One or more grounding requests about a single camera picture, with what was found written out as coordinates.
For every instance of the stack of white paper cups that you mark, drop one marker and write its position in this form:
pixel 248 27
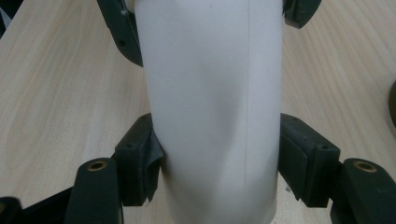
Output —
pixel 211 109

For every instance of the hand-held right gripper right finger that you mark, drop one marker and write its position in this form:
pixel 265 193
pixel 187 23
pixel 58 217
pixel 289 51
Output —
pixel 311 168

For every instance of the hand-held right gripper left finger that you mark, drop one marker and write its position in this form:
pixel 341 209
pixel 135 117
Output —
pixel 137 168

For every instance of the dark double cup holder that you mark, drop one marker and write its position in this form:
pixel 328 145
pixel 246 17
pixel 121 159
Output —
pixel 393 104

